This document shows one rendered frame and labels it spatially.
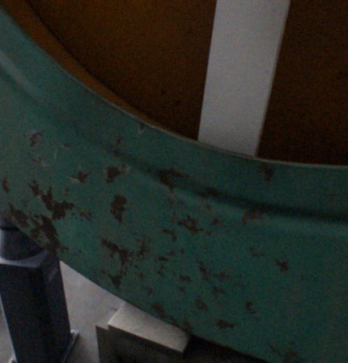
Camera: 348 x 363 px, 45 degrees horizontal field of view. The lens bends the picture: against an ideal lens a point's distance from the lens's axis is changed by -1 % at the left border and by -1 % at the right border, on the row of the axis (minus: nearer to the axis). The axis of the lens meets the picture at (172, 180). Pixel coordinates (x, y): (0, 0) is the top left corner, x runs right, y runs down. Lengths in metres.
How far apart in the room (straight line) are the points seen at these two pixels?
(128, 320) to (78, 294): 1.04
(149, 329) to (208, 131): 0.51
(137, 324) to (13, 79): 0.52
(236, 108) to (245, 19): 0.05
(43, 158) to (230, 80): 0.15
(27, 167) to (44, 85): 0.07
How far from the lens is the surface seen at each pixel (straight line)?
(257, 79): 0.25
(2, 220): 1.22
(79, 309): 1.72
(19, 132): 0.34
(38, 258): 1.24
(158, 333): 0.73
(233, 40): 0.25
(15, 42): 0.31
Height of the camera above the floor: 1.18
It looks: 27 degrees down
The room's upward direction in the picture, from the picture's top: straight up
